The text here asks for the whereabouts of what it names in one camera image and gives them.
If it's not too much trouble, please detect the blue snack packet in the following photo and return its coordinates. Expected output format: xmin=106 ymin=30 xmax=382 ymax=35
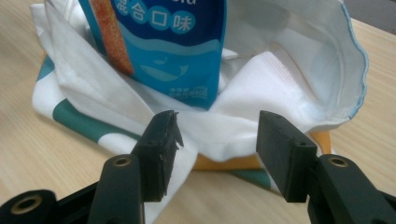
xmin=78 ymin=0 xmax=229 ymax=112

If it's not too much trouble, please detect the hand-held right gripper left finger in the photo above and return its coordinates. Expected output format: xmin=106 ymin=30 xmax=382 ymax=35
xmin=88 ymin=109 xmax=185 ymax=224

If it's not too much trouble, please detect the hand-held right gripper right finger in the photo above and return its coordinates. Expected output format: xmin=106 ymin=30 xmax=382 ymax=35
xmin=255 ymin=109 xmax=396 ymax=224

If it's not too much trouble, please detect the white orange green tote bag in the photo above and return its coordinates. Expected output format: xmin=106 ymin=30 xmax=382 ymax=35
xmin=29 ymin=0 xmax=370 ymax=224

